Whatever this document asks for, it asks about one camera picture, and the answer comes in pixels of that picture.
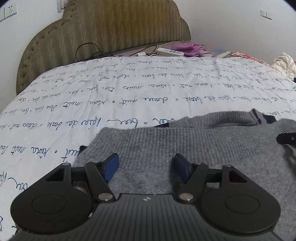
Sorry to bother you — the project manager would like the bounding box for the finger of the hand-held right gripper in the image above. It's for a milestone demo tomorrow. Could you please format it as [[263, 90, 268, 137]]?
[[276, 132, 296, 146]]

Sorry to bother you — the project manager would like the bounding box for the floral cloth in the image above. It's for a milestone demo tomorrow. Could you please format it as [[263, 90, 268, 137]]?
[[231, 52, 263, 65]]

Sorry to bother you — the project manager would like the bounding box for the purple cloth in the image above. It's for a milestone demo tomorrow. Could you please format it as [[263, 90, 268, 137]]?
[[171, 42, 207, 57]]

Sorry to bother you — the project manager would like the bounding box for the black cable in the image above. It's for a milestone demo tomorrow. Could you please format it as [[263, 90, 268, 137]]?
[[75, 43, 115, 61]]

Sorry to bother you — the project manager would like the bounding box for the white power strip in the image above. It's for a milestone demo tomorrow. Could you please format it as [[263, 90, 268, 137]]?
[[157, 47, 184, 57]]

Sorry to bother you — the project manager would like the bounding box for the olive padded headboard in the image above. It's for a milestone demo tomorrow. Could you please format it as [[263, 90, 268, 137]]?
[[16, 0, 191, 95]]

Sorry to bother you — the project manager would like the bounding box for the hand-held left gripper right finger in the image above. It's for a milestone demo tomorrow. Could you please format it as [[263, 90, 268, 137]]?
[[174, 153, 249, 203]]

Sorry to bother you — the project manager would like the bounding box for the grey sweater with navy sleeves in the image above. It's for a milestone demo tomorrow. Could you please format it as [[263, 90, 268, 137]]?
[[72, 108, 296, 241]]

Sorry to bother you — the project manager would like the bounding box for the white quilt with script print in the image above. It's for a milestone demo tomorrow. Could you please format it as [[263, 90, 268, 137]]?
[[0, 54, 296, 241]]

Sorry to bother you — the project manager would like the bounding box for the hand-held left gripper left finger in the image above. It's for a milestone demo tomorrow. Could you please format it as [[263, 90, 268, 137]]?
[[45, 153, 119, 203]]

